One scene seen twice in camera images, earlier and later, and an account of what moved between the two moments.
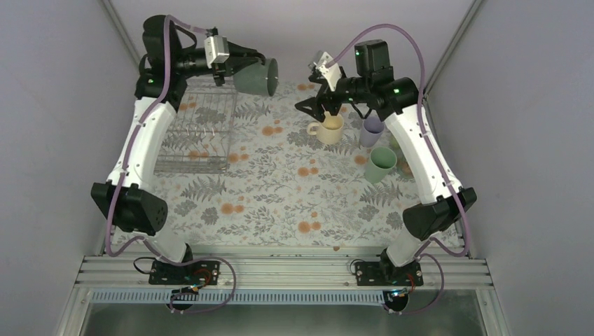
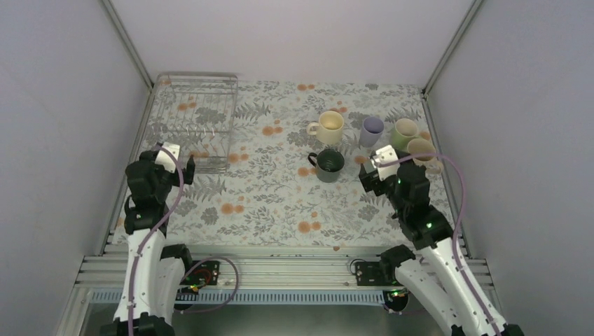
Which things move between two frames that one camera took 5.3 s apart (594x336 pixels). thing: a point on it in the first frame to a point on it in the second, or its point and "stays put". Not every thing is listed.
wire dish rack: x=199 y=138 stays put
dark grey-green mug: x=260 y=79 to x=330 y=163
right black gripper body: x=359 y=85 to x=369 y=180
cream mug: x=329 y=131 stays put
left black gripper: x=233 y=64 to x=188 y=173
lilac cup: x=372 y=129 stays put
